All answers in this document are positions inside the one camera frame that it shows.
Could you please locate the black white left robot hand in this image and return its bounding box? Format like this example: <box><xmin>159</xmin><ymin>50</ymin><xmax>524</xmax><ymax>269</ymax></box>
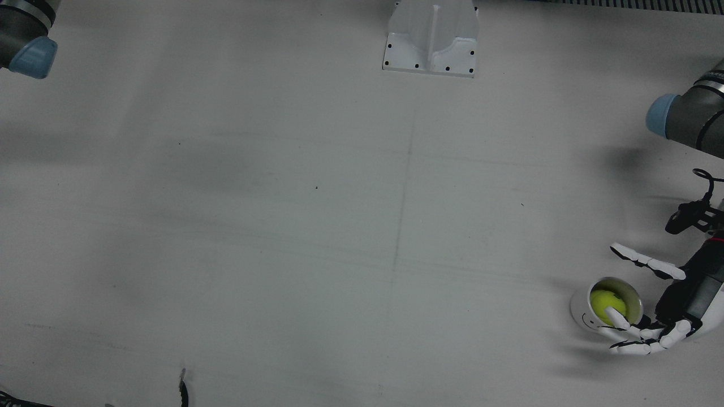
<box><xmin>602</xmin><ymin>237</ymin><xmax>724</xmax><ymax>356</ymax></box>

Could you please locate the yellow tennis ball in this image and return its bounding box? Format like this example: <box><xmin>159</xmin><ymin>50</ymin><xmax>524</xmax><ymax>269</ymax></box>
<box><xmin>590</xmin><ymin>289</ymin><xmax>628</xmax><ymax>327</ymax></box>

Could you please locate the white smiley face mug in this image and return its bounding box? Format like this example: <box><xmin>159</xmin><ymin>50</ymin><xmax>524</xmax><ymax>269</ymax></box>
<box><xmin>570</xmin><ymin>276</ymin><xmax>644</xmax><ymax>334</ymax></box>

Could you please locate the ribbed grille strip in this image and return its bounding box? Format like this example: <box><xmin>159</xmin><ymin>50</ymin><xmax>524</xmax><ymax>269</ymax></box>
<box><xmin>557</xmin><ymin>0</ymin><xmax>724</xmax><ymax>14</ymax></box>

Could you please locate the black object at table corner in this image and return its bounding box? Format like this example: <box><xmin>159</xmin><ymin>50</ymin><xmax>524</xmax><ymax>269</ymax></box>
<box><xmin>0</xmin><ymin>390</ymin><xmax>54</xmax><ymax>407</ymax></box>

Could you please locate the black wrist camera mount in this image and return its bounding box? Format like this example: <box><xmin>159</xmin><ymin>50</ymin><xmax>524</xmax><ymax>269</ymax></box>
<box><xmin>665</xmin><ymin>168</ymin><xmax>724</xmax><ymax>236</ymax></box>

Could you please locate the white metal mounting bracket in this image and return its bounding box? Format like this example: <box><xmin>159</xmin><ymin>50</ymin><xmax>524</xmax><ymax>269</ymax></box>
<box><xmin>382</xmin><ymin>0</ymin><xmax>480</xmax><ymax>77</ymax></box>

